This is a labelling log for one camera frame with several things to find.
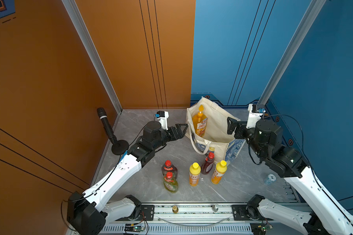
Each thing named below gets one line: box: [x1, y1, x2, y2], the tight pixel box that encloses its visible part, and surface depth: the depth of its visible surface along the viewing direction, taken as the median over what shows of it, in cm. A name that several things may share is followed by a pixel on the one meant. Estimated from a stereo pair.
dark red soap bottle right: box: [201, 151, 215, 175], surface depth 78 cm
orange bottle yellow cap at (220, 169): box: [210, 159, 227, 185], surface depth 70 cm
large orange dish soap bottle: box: [192, 104, 208, 138], surface depth 93 cm
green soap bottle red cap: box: [163, 171, 179, 194], surface depth 71 cm
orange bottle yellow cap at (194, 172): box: [189, 162, 202, 187], surface depth 69 cm
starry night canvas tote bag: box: [185, 96, 247, 166], surface depth 86 cm
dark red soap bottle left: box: [161, 159, 178, 179], surface depth 74 cm
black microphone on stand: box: [97, 107, 129, 156], surface depth 84 cm
